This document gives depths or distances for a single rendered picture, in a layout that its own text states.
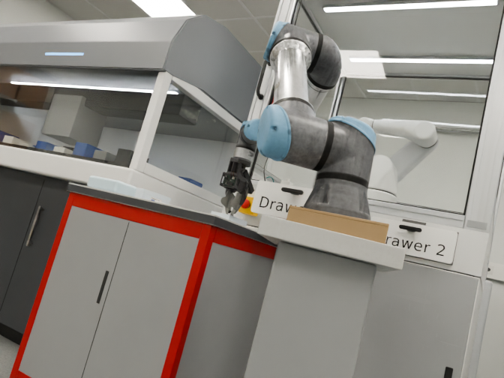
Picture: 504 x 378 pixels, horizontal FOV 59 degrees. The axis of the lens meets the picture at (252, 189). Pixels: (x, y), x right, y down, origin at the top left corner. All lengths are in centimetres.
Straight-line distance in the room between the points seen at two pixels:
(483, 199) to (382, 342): 58
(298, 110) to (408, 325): 92
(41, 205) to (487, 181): 196
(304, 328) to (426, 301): 79
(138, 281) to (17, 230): 126
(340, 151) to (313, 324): 36
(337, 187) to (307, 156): 9
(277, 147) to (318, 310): 34
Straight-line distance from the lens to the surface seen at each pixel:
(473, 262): 165
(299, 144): 96
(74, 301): 156
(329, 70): 136
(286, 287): 92
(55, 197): 239
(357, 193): 98
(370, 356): 169
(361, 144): 101
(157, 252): 136
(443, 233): 165
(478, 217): 167
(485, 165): 172
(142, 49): 222
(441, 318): 165
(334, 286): 91
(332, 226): 90
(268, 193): 149
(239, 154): 168
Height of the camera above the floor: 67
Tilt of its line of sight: 8 degrees up
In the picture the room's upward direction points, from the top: 15 degrees clockwise
